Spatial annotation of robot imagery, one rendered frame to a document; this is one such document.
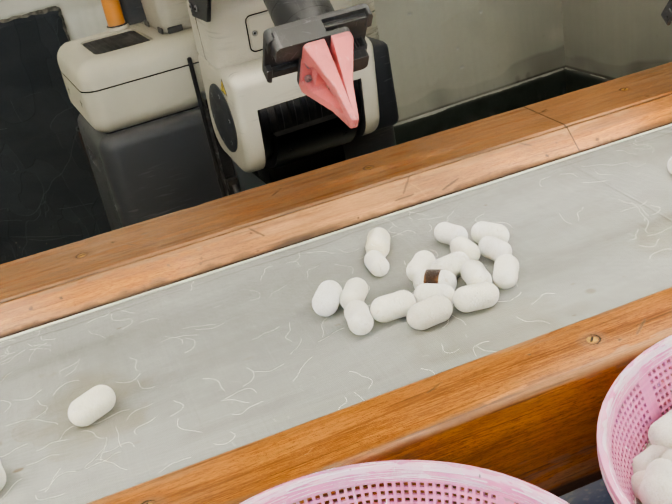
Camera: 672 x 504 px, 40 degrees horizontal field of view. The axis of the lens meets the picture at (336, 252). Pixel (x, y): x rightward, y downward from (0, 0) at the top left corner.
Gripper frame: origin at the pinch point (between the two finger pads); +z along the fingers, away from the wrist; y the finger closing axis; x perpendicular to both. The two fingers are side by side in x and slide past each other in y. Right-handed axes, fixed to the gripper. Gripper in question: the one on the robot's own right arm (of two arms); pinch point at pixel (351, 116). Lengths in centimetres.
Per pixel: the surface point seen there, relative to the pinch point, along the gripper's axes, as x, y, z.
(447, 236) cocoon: 2.7, 4.2, 12.8
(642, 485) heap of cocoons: -18.5, -0.4, 38.5
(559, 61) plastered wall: 188, 145, -106
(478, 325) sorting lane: -4.8, 0.3, 23.2
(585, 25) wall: 170, 149, -106
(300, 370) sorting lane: -3.2, -13.3, 21.3
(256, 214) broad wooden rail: 11.3, -9.3, 1.0
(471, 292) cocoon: -5.0, 0.9, 20.6
